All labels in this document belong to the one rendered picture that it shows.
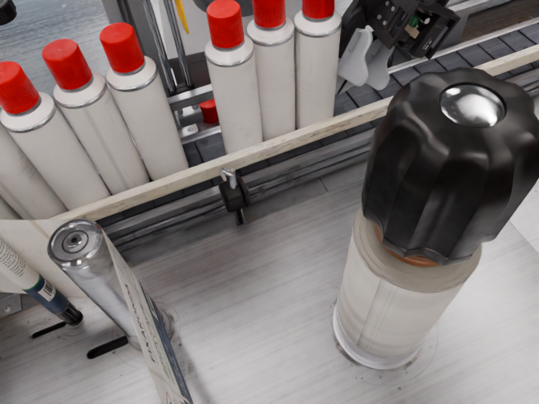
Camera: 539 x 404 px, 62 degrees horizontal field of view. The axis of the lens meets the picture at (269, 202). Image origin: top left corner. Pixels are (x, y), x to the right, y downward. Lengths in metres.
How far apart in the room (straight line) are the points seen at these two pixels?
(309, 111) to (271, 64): 0.09
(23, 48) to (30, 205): 0.48
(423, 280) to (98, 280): 0.22
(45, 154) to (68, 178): 0.04
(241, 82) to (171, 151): 0.12
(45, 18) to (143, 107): 0.59
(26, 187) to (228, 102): 0.23
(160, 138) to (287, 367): 0.28
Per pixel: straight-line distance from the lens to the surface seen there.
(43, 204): 0.56
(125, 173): 0.54
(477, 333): 0.50
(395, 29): 0.52
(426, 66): 0.73
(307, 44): 0.51
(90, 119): 0.48
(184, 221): 0.59
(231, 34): 0.46
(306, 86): 0.54
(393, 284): 0.30
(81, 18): 1.01
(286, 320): 0.47
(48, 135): 0.48
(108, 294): 0.37
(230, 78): 0.48
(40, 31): 1.02
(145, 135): 0.51
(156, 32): 0.55
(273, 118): 0.56
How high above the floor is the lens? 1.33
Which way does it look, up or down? 56 degrees down
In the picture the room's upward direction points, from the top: 6 degrees counter-clockwise
